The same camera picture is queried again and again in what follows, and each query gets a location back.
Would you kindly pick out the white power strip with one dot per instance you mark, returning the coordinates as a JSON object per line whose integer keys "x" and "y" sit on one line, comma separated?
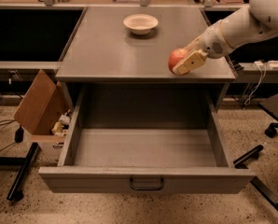
{"x": 271, "y": 65}

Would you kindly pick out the grey open top drawer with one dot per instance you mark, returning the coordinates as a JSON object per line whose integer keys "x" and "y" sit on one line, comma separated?
{"x": 124, "y": 131}

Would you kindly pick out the black chair caster base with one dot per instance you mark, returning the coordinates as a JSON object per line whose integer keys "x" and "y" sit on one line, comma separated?
{"x": 271, "y": 110}

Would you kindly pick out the black table leg frame right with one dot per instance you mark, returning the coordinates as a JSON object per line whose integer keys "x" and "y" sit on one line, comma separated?
{"x": 265, "y": 181}

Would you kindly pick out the black table leg frame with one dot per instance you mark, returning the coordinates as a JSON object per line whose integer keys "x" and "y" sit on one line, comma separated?
{"x": 265, "y": 181}
{"x": 15, "y": 193}

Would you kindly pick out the red apple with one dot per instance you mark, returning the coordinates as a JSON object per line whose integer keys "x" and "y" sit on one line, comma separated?
{"x": 176, "y": 56}

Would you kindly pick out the black power adapter with cable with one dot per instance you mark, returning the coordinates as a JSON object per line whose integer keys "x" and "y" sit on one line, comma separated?
{"x": 19, "y": 134}

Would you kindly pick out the brown cardboard box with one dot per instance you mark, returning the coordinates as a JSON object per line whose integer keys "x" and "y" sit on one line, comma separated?
{"x": 42, "y": 114}

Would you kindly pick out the grey cabinet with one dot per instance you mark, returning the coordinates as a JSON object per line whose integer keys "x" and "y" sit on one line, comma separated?
{"x": 103, "y": 49}

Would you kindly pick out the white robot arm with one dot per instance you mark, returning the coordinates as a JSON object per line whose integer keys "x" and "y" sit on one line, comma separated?
{"x": 256, "y": 23}

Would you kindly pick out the white ceramic bowl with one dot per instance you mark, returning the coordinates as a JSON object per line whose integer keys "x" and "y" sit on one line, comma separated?
{"x": 140, "y": 24}

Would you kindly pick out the black drawer handle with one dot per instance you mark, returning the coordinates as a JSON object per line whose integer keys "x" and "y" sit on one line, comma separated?
{"x": 146, "y": 184}

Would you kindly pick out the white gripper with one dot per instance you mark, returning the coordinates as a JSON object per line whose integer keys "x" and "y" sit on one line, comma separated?
{"x": 212, "y": 42}

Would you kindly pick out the black table leg frame left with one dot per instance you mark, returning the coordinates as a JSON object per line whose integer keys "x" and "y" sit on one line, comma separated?
{"x": 15, "y": 193}

